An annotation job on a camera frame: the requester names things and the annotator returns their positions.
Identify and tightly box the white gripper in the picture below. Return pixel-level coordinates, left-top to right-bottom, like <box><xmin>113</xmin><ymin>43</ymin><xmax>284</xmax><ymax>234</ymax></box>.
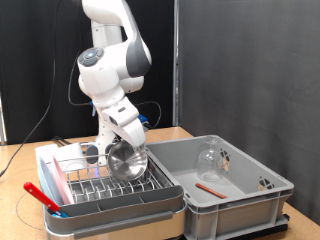
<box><xmin>114</xmin><ymin>117</ymin><xmax>148</xmax><ymax>148</ymax></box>

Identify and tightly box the metal cup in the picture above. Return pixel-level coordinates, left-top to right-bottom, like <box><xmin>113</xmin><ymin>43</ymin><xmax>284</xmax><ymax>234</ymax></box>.
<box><xmin>107</xmin><ymin>139</ymin><xmax>149</xmax><ymax>182</ymax></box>

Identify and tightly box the pink plate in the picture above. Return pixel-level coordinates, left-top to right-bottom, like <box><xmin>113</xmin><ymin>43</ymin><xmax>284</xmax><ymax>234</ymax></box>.
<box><xmin>49</xmin><ymin>155</ymin><xmax>76</xmax><ymax>205</ymax></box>

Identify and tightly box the dish drying rack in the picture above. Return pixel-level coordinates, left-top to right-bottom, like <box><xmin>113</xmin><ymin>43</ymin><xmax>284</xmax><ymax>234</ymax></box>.
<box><xmin>42</xmin><ymin>166</ymin><xmax>188</xmax><ymax>240</ymax></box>

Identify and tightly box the white mug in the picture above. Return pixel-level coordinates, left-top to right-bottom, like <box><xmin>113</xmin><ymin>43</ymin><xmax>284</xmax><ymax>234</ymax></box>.
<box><xmin>50</xmin><ymin>142</ymin><xmax>88</xmax><ymax>172</ymax></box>

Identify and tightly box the grey cutlery holder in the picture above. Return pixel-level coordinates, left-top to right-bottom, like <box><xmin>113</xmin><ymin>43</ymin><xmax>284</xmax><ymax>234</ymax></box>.
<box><xmin>44</xmin><ymin>185</ymin><xmax>185</xmax><ymax>228</ymax></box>

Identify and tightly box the vertical metal pole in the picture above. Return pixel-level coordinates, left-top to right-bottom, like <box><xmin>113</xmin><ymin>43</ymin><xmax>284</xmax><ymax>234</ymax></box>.
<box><xmin>172</xmin><ymin>0</ymin><xmax>181</xmax><ymax>128</ymax></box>

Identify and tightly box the clear wine glass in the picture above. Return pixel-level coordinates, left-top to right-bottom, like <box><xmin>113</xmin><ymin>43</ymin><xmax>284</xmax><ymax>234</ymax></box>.
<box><xmin>196</xmin><ymin>135</ymin><xmax>224</xmax><ymax>183</ymax></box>

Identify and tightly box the white box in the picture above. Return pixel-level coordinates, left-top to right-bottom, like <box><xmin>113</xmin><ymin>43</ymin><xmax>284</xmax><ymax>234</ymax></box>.
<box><xmin>34</xmin><ymin>143</ymin><xmax>59</xmax><ymax>167</ymax></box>

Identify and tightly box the light blue plate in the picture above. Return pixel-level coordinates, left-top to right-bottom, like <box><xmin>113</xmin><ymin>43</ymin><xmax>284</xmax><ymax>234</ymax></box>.
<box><xmin>37</xmin><ymin>156</ymin><xmax>64</xmax><ymax>208</ymax></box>

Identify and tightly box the blue utensil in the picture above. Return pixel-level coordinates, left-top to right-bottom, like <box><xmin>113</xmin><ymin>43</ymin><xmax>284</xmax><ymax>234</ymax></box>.
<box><xmin>49</xmin><ymin>210</ymin><xmax>70</xmax><ymax>220</ymax></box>

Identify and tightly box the grey plastic crate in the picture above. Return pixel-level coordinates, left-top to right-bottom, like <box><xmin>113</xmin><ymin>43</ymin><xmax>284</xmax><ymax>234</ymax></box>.
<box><xmin>141</xmin><ymin>134</ymin><xmax>295</xmax><ymax>240</ymax></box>

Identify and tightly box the black platform under crate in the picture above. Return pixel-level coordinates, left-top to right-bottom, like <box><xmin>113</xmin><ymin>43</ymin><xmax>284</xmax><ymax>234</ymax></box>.
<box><xmin>186</xmin><ymin>222</ymin><xmax>290</xmax><ymax>240</ymax></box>

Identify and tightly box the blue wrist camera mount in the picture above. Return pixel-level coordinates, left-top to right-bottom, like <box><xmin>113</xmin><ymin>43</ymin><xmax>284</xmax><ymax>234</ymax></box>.
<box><xmin>137</xmin><ymin>113</ymin><xmax>150</xmax><ymax>125</ymax></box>

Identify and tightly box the metal wire dish rack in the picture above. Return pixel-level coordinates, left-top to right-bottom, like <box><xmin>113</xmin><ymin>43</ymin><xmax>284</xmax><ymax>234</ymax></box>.
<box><xmin>44</xmin><ymin>150</ymin><xmax>174</xmax><ymax>206</ymax></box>

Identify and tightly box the black cable bundle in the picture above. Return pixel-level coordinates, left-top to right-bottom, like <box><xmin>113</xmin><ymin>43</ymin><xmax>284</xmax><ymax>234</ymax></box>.
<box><xmin>51</xmin><ymin>135</ymin><xmax>73</xmax><ymax>147</ymax></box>

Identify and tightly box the red handled utensil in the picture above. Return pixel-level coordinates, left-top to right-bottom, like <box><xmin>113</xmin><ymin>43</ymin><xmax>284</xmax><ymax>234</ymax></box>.
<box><xmin>23</xmin><ymin>181</ymin><xmax>63</xmax><ymax>214</ymax></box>

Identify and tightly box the black camera cable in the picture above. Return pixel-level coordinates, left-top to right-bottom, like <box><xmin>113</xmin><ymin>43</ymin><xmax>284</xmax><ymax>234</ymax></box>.
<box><xmin>0</xmin><ymin>0</ymin><xmax>163</xmax><ymax>178</ymax></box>

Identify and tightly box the metal frame post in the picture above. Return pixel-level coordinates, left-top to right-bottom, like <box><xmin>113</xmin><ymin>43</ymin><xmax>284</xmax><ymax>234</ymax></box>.
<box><xmin>0</xmin><ymin>93</ymin><xmax>7</xmax><ymax>146</ymax></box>

